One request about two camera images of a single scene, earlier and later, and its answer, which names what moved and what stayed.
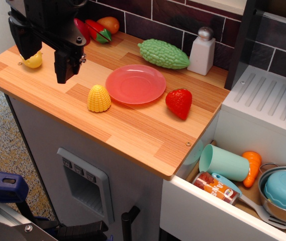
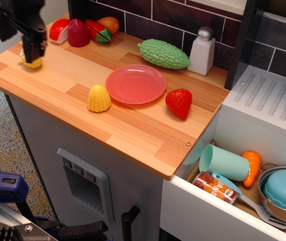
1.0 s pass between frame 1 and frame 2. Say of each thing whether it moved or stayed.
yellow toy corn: stayed
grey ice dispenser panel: stayed
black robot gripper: moved
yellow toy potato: stayed
